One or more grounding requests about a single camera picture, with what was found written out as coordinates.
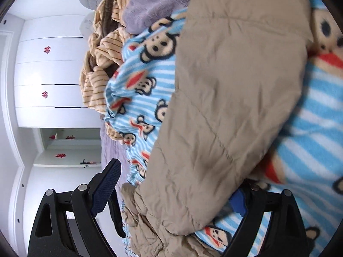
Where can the tan striped fleece blanket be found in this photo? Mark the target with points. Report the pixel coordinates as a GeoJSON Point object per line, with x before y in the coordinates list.
{"type": "Point", "coordinates": [99, 85]}

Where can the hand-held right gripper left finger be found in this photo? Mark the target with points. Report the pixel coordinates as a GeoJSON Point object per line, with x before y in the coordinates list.
{"type": "Point", "coordinates": [107, 184]}

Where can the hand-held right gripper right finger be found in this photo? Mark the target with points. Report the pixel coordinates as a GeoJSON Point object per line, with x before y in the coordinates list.
{"type": "Point", "coordinates": [238, 200]}

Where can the purple fleece blanket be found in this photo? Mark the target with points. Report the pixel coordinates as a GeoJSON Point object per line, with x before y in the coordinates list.
{"type": "Point", "coordinates": [155, 5]}

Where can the purple bed sheet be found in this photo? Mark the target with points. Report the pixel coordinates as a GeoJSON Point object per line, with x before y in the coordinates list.
{"type": "Point", "coordinates": [112, 150]}

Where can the white wardrobe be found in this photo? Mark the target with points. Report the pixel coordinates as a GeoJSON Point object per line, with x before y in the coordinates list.
{"type": "Point", "coordinates": [53, 72]}

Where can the tan puffer jacket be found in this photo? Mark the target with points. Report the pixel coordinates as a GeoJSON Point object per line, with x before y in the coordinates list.
{"type": "Point", "coordinates": [219, 99]}

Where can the small black shelf gadget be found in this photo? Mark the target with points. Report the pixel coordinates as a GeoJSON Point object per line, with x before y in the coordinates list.
{"type": "Point", "coordinates": [85, 162]}

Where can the blue striped monkey printed blanket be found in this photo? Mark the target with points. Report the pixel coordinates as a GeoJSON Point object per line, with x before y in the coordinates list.
{"type": "Point", "coordinates": [144, 85]}

